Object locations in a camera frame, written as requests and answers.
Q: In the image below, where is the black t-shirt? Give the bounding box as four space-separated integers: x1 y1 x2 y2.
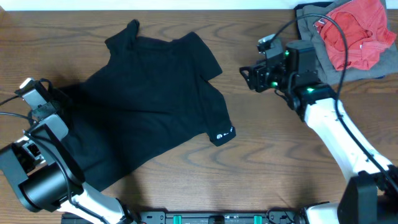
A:
62 20 236 191

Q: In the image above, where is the folded grey garment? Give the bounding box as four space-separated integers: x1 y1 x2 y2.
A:
294 0 397 85

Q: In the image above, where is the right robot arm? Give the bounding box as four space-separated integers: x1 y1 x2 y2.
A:
239 37 397 223

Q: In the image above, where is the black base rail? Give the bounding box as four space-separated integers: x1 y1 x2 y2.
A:
60 210 308 224

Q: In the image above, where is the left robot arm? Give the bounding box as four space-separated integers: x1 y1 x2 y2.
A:
1 88 139 223

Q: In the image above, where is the crumpled red shirt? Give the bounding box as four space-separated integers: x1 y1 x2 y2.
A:
314 0 397 71

